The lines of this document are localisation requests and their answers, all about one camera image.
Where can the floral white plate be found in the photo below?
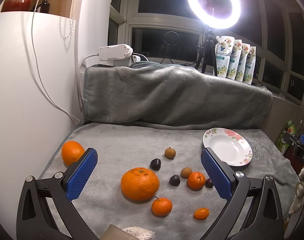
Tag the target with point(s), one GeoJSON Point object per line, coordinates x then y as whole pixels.
{"type": "Point", "coordinates": [229, 146]}

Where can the green package on floor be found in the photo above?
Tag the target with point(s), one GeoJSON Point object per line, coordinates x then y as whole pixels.
{"type": "Point", "coordinates": [281, 142]}

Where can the dark plum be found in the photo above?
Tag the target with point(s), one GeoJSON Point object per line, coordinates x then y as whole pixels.
{"type": "Point", "coordinates": [155, 164]}
{"type": "Point", "coordinates": [175, 180]}
{"type": "Point", "coordinates": [209, 183]}

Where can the right white gloved hand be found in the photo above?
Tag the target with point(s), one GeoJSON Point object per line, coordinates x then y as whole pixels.
{"type": "Point", "coordinates": [299, 194]}

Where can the white power strip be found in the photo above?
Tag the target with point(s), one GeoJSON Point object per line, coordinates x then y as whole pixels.
{"type": "Point", "coordinates": [116, 55]}

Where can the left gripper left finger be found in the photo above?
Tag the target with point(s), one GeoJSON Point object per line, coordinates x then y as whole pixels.
{"type": "Point", "coordinates": [34, 217]}

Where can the black tripod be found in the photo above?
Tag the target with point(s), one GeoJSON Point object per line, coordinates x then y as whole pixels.
{"type": "Point", "coordinates": [206, 51]}

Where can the brown longan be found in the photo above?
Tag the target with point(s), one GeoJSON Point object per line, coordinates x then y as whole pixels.
{"type": "Point", "coordinates": [185, 172]}
{"type": "Point", "coordinates": [170, 153]}

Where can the tiny kumquat orange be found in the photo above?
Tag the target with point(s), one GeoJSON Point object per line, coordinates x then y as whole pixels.
{"type": "Point", "coordinates": [201, 213]}

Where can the medium orange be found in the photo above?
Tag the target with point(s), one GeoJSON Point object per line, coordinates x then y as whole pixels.
{"type": "Point", "coordinates": [71, 152]}

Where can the small mandarin with stem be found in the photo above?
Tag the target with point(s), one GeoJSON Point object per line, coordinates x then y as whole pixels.
{"type": "Point", "coordinates": [161, 207]}

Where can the ring light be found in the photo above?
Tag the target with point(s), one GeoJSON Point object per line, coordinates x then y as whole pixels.
{"type": "Point", "coordinates": [218, 14]}

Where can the large orange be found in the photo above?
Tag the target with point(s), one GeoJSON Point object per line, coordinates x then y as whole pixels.
{"type": "Point", "coordinates": [139, 184]}

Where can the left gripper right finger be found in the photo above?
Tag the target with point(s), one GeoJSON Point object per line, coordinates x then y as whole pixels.
{"type": "Point", "coordinates": [264, 218]}

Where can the dark bottle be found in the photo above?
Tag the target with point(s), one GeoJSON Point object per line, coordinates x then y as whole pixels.
{"type": "Point", "coordinates": [43, 7]}

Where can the grey fleece blanket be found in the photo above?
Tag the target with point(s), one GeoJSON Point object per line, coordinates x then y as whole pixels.
{"type": "Point", "coordinates": [132, 114]}

